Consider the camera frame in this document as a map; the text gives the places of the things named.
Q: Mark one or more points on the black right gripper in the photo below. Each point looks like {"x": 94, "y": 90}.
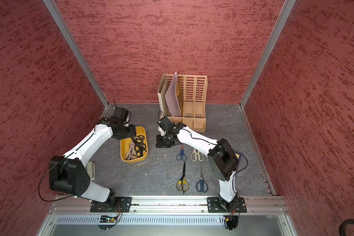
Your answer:
{"x": 161, "y": 143}

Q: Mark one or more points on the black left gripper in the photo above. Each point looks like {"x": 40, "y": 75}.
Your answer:
{"x": 132, "y": 132}

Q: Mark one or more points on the yellow plastic storage tray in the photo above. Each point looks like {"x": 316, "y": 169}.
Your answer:
{"x": 125, "y": 146}

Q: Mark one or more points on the blue handled small scissors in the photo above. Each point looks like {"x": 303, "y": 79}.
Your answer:
{"x": 181, "y": 156}

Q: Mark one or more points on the cream handled kitchen scissors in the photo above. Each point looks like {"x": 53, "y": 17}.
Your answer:
{"x": 197, "y": 156}

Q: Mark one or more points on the yellow black handled scissors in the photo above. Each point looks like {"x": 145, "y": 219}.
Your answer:
{"x": 182, "y": 184}

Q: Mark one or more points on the dark blue handled scissors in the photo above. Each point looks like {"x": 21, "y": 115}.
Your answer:
{"x": 201, "y": 185}

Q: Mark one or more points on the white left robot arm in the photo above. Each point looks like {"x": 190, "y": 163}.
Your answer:
{"x": 68, "y": 174}

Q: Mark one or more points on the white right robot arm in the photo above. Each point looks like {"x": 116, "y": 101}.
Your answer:
{"x": 221, "y": 157}

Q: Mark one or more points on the lilac folder in organizer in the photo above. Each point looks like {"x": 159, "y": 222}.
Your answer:
{"x": 171, "y": 98}

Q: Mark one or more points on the beige plastic file organizer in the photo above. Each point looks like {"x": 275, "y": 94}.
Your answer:
{"x": 191, "y": 92}

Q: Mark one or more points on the dark blue book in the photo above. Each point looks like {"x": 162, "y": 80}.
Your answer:
{"x": 239, "y": 156}

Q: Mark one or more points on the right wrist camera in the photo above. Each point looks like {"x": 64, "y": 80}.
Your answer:
{"x": 166, "y": 125}

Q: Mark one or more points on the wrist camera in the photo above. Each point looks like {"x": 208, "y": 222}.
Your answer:
{"x": 166, "y": 125}
{"x": 121, "y": 114}

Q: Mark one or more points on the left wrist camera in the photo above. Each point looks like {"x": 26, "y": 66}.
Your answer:
{"x": 121, "y": 114}

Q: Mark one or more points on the pink handled scissors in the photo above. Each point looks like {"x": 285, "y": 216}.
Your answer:
{"x": 131, "y": 153}

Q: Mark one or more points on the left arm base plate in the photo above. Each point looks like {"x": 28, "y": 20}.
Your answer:
{"x": 117, "y": 204}

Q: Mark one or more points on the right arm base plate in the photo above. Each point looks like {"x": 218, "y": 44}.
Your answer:
{"x": 227, "y": 205}

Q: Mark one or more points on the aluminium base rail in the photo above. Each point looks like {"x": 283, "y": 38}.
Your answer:
{"x": 171, "y": 216}

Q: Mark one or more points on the aluminium left corner post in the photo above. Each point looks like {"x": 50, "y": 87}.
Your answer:
{"x": 57, "y": 17}

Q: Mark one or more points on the aluminium corner post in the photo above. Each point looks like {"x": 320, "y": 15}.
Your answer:
{"x": 276, "y": 31}
{"x": 57, "y": 17}

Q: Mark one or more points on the aluminium right corner post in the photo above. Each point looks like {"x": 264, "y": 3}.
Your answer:
{"x": 276, "y": 31}

